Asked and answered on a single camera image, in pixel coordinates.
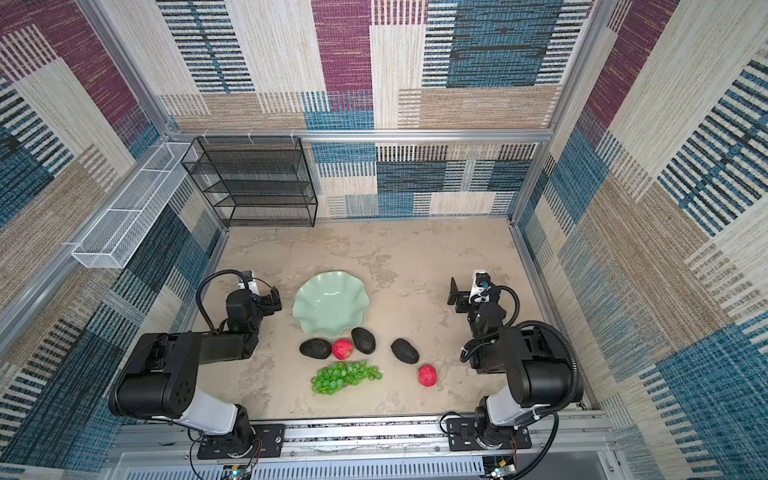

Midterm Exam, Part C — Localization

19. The dark fake avocado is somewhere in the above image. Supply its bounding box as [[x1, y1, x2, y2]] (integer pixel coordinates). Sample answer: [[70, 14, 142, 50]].
[[299, 338, 332, 360], [391, 338, 420, 365], [351, 327, 377, 355]]

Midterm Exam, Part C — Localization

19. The red fake apple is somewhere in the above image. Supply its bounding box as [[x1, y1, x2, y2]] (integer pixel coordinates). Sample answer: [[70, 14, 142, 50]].
[[332, 339, 354, 361], [418, 364, 438, 387]]

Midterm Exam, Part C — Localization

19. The green fake grape bunch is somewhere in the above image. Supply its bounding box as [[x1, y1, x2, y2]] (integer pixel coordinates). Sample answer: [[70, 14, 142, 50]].
[[311, 361, 383, 395]]

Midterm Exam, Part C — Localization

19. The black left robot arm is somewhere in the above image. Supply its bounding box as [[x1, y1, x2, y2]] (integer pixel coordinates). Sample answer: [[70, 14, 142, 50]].
[[108, 270, 283, 461]]

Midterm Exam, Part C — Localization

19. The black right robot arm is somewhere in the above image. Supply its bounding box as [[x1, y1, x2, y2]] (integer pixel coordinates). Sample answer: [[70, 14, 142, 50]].
[[438, 270, 583, 479]]

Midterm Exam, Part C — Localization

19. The light green wavy fruit bowl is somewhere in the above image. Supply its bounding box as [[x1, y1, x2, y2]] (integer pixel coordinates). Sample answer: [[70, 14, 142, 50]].
[[292, 271, 370, 338]]

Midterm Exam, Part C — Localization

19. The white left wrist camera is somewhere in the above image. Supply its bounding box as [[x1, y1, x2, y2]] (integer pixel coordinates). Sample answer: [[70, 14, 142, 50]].
[[238, 270, 259, 295]]

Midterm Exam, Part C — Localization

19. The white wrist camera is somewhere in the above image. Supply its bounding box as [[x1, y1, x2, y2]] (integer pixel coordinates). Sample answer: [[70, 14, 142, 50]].
[[470, 270, 492, 303], [238, 270, 259, 295]]

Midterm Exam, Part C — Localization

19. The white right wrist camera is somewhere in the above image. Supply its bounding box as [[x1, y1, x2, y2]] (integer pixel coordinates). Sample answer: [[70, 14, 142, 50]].
[[470, 270, 492, 303]]

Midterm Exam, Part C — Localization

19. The black wire shelf rack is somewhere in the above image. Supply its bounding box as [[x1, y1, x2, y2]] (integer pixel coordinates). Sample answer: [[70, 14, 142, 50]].
[[181, 136, 318, 228]]

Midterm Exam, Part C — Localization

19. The white mesh wall basket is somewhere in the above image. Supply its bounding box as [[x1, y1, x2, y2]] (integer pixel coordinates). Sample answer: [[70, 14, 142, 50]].
[[71, 142, 189, 269]]

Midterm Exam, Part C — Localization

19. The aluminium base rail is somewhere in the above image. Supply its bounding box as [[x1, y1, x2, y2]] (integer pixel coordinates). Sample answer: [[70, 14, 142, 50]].
[[100, 410, 632, 479]]

